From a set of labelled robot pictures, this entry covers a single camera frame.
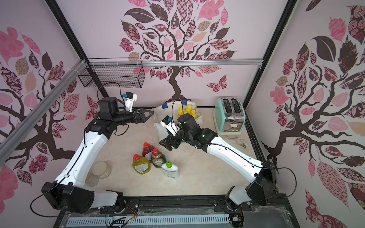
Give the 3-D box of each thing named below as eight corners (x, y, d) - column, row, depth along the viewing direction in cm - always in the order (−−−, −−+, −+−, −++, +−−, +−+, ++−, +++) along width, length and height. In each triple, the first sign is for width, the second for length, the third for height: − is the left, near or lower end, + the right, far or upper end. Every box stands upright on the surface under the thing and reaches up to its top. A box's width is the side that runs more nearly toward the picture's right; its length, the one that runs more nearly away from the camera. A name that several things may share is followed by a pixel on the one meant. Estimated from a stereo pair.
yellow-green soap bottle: (140, 178, 84) (131, 166, 70) (136, 172, 86) (126, 159, 72) (151, 169, 87) (145, 156, 73) (147, 164, 90) (140, 150, 76)
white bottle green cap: (164, 177, 85) (161, 166, 72) (167, 170, 87) (164, 159, 75) (177, 180, 83) (175, 170, 71) (179, 173, 86) (178, 163, 73)
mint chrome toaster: (216, 136, 104) (221, 120, 89) (212, 112, 120) (216, 95, 106) (240, 136, 104) (249, 120, 89) (233, 112, 120) (239, 94, 106)
